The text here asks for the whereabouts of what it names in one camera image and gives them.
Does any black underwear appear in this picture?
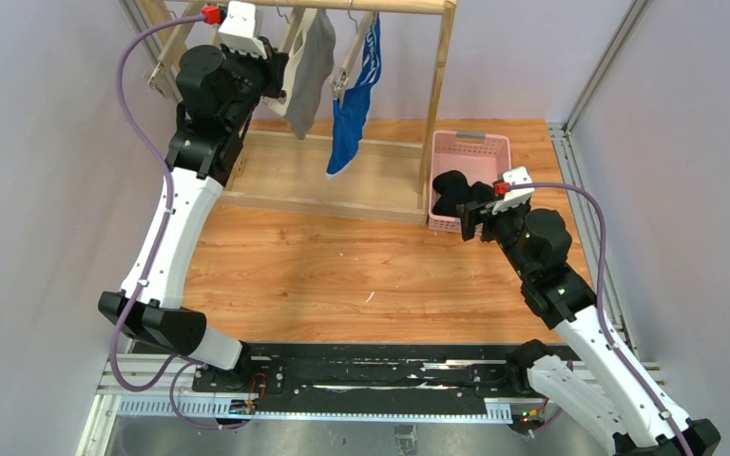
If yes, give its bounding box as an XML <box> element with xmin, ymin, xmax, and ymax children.
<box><xmin>432</xmin><ymin>170</ymin><xmax>495</xmax><ymax>218</ymax></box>

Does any grey white underwear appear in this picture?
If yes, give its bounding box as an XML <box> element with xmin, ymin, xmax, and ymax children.
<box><xmin>268</xmin><ymin>8</ymin><xmax>336</xmax><ymax>140</ymax></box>

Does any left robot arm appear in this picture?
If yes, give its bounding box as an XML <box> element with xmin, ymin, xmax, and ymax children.
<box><xmin>98</xmin><ymin>38</ymin><xmax>288</xmax><ymax>391</ymax></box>

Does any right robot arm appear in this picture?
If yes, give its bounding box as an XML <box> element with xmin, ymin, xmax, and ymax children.
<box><xmin>457</xmin><ymin>202</ymin><xmax>721</xmax><ymax>455</ymax></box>

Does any empty beige clip hanger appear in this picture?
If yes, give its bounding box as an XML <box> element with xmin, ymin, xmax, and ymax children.
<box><xmin>138</xmin><ymin>0</ymin><xmax>205</xmax><ymax>102</ymax></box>

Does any beige hanger with blue underwear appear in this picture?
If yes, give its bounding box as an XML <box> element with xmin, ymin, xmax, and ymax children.
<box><xmin>330</xmin><ymin>11</ymin><xmax>378</xmax><ymax>105</ymax></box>

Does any blue underwear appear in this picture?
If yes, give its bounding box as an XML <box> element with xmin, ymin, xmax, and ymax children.
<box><xmin>326</xmin><ymin>14</ymin><xmax>382</xmax><ymax>180</ymax></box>

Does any pink plastic basket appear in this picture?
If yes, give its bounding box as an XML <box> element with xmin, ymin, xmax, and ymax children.
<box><xmin>428</xmin><ymin>130</ymin><xmax>516</xmax><ymax>238</ymax></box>

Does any wooden clothes rack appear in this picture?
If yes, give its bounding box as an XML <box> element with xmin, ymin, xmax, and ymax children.
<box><xmin>165</xmin><ymin>1</ymin><xmax>456</xmax><ymax>224</ymax></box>

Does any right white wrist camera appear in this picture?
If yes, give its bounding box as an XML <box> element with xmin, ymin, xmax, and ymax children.
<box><xmin>490</xmin><ymin>166</ymin><xmax>534</xmax><ymax>215</ymax></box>

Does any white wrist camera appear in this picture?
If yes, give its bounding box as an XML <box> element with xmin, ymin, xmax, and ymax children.
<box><xmin>490</xmin><ymin>166</ymin><xmax>534</xmax><ymax>215</ymax></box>
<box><xmin>200</xmin><ymin>1</ymin><xmax>268</xmax><ymax>61</ymax></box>

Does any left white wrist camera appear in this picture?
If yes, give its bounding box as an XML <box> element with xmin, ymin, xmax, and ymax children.
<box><xmin>200</xmin><ymin>1</ymin><xmax>268</xmax><ymax>61</ymax></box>

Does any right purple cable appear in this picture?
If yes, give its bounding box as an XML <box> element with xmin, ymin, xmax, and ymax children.
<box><xmin>506</xmin><ymin>182</ymin><xmax>694</xmax><ymax>456</ymax></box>

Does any purple cable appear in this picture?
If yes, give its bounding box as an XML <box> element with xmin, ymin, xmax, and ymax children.
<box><xmin>506</xmin><ymin>182</ymin><xmax>694</xmax><ymax>456</ymax></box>
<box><xmin>107</xmin><ymin>13</ymin><xmax>253</xmax><ymax>433</ymax></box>

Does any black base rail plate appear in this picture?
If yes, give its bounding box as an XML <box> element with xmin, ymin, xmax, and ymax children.
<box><xmin>191</xmin><ymin>342</ymin><xmax>544</xmax><ymax>418</ymax></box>

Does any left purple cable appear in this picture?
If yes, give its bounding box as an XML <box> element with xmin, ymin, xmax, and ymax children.
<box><xmin>107</xmin><ymin>13</ymin><xmax>253</xmax><ymax>433</ymax></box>

